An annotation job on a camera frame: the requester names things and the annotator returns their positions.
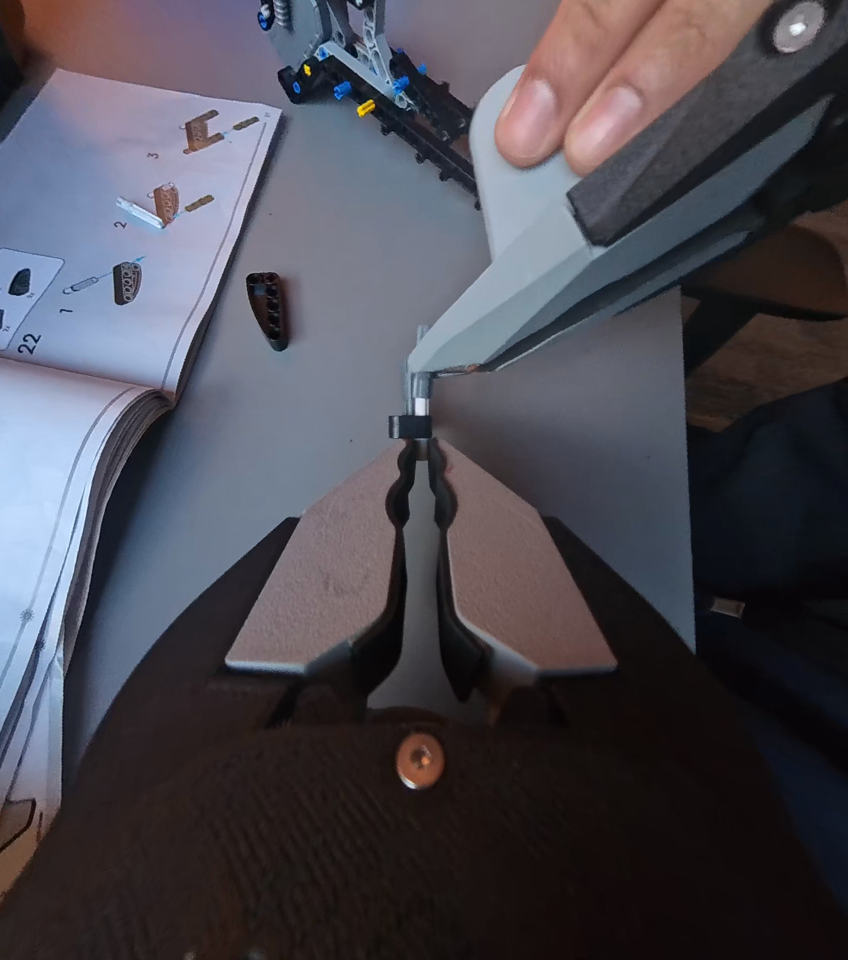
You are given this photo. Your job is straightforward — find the open lego instruction booklet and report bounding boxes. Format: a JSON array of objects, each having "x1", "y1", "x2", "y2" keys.
[{"x1": 0, "y1": 69, "x2": 284, "y2": 931}]

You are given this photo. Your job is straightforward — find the person's right hand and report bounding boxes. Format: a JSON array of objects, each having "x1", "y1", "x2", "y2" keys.
[{"x1": 493, "y1": 0, "x2": 779, "y2": 179}]

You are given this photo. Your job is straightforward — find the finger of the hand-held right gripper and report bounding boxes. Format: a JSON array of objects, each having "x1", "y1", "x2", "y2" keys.
[
  {"x1": 467, "y1": 227, "x2": 768, "y2": 374},
  {"x1": 403, "y1": 65, "x2": 847, "y2": 378}
]

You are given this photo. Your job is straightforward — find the black curved lego beam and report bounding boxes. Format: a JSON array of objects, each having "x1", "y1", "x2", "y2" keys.
[{"x1": 245, "y1": 271, "x2": 304, "y2": 354}]

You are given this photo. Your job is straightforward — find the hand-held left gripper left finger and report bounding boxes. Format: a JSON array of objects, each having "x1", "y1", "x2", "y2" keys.
[{"x1": 225, "y1": 441, "x2": 415, "y2": 689}]

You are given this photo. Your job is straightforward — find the grey and black lego assembly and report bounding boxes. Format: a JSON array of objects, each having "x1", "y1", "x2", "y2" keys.
[{"x1": 257, "y1": 0, "x2": 482, "y2": 211}]

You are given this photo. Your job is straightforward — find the person's dark pants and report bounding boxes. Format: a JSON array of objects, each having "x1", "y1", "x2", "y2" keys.
[{"x1": 686, "y1": 352, "x2": 848, "y2": 960}]

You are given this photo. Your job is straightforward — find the grey lego axle pin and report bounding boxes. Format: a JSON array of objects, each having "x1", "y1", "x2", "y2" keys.
[{"x1": 403, "y1": 324, "x2": 437, "y2": 418}]

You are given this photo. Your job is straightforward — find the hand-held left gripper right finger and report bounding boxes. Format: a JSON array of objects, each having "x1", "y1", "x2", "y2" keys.
[{"x1": 430, "y1": 438, "x2": 619, "y2": 711}]

